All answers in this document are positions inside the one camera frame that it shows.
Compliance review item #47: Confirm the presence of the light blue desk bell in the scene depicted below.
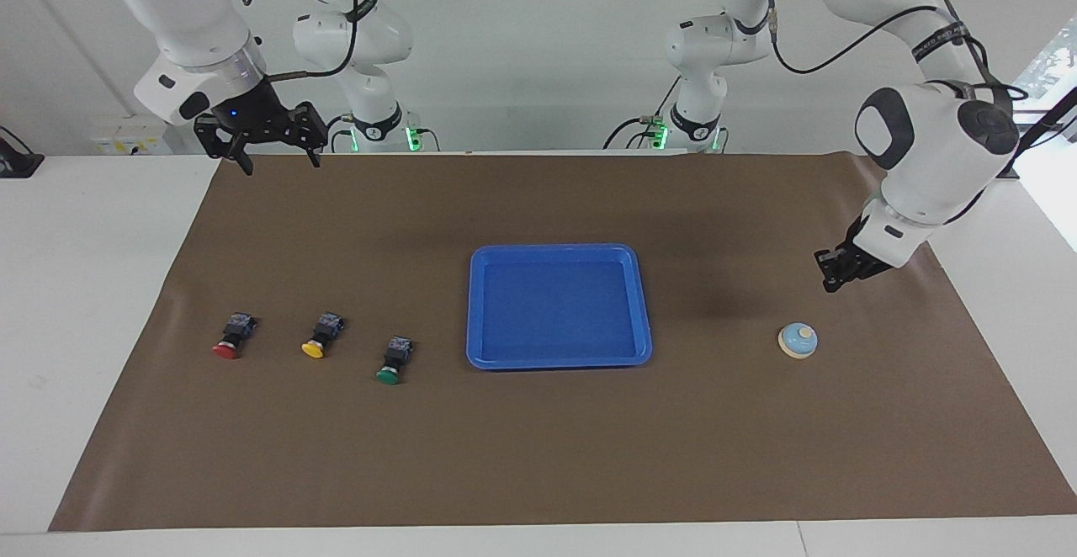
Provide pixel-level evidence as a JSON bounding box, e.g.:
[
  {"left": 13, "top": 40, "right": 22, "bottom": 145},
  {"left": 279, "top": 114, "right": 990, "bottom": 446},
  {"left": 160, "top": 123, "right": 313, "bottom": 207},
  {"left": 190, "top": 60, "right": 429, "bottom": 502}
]
[{"left": 777, "top": 322, "right": 819, "bottom": 360}]

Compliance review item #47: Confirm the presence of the blue plastic tray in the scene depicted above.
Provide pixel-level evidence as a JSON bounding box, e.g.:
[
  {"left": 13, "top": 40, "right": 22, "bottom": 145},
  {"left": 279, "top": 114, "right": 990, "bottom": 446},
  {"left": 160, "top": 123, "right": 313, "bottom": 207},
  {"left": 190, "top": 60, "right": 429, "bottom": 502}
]
[{"left": 465, "top": 243, "right": 654, "bottom": 371}]

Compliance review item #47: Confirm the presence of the black clamp base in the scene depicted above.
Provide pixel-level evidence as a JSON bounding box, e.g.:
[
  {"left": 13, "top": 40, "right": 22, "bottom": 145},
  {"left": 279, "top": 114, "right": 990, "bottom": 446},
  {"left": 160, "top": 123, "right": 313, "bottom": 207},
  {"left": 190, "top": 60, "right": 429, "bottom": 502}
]
[{"left": 0, "top": 126, "right": 45, "bottom": 179}]

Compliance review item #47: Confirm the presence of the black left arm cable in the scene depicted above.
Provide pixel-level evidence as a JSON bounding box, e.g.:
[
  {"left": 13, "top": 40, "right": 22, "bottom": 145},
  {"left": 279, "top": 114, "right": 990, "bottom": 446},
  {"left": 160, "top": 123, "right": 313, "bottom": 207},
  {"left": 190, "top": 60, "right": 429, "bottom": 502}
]
[{"left": 711, "top": 0, "right": 1032, "bottom": 120}]

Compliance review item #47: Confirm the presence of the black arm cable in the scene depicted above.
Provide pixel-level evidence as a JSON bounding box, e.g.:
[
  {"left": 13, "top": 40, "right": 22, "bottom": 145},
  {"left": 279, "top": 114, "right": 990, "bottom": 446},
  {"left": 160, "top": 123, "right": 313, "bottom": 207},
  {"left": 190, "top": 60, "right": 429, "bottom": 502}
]
[
  {"left": 240, "top": 0, "right": 361, "bottom": 82},
  {"left": 711, "top": 0, "right": 1032, "bottom": 120}
]

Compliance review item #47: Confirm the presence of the green push button switch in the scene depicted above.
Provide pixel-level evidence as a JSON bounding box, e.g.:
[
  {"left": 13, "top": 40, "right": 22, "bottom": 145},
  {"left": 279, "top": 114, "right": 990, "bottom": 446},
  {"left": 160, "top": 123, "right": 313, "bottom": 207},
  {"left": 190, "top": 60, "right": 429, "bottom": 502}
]
[{"left": 375, "top": 335, "right": 416, "bottom": 386}]

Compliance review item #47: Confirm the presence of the black stand pole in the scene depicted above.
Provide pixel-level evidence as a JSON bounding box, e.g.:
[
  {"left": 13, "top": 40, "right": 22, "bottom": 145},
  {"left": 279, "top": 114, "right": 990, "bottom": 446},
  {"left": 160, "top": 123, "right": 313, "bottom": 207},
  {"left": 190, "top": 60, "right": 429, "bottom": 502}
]
[{"left": 1014, "top": 86, "right": 1077, "bottom": 179}]

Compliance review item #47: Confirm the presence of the brown table mat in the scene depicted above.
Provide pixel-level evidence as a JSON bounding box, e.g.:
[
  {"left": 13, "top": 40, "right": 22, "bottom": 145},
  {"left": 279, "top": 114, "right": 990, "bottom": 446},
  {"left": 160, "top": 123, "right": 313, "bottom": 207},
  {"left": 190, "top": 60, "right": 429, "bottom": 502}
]
[{"left": 48, "top": 151, "right": 1077, "bottom": 533}]

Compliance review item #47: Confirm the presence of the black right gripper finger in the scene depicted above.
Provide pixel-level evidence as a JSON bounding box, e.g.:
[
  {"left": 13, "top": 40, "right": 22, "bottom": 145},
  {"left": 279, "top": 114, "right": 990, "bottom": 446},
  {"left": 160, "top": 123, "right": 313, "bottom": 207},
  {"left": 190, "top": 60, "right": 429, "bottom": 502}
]
[
  {"left": 195, "top": 116, "right": 255, "bottom": 176},
  {"left": 293, "top": 103, "right": 327, "bottom": 168}
]

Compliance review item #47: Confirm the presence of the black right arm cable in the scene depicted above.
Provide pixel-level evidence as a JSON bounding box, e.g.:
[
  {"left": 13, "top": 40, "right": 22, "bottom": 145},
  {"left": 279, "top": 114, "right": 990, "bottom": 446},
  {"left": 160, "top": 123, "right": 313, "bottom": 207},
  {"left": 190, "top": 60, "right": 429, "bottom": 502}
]
[{"left": 240, "top": 0, "right": 361, "bottom": 82}]

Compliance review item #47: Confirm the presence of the red push button switch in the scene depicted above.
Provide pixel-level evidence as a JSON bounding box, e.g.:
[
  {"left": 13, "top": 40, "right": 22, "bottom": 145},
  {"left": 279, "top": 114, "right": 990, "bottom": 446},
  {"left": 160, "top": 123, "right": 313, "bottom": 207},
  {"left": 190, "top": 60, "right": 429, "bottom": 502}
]
[{"left": 212, "top": 311, "right": 258, "bottom": 361}]

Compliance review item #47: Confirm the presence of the yellow push button switch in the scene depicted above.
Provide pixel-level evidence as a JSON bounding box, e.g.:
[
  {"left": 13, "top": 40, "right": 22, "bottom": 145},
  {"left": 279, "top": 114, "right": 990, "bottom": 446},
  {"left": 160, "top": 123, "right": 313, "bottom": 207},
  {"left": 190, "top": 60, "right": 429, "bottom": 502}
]
[{"left": 301, "top": 311, "right": 347, "bottom": 361}]

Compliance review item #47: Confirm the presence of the white wall socket strip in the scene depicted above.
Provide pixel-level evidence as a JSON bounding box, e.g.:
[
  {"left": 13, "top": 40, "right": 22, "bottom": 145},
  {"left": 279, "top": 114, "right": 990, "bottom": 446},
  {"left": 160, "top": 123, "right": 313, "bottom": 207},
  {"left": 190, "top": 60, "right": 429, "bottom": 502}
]
[{"left": 88, "top": 115, "right": 173, "bottom": 156}]

